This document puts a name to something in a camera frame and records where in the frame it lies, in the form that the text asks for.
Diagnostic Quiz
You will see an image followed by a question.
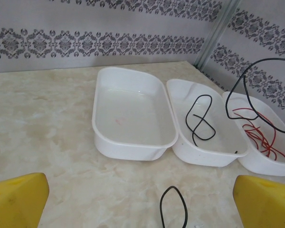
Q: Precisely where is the white plastic tray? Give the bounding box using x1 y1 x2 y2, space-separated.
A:
166 78 250 168
92 66 178 162
222 91 285 177

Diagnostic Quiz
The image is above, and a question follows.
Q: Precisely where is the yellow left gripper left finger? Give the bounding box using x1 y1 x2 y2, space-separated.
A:
0 172 50 228

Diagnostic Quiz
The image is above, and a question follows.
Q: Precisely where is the aluminium frame post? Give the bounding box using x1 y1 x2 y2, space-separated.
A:
194 0 243 70

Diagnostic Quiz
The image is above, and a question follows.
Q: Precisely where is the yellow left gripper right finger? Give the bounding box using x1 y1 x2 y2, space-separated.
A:
233 175 285 228

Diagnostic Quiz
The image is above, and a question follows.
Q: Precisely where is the thin black cable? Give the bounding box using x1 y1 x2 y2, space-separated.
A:
185 95 217 147
159 185 189 228
225 57 285 133

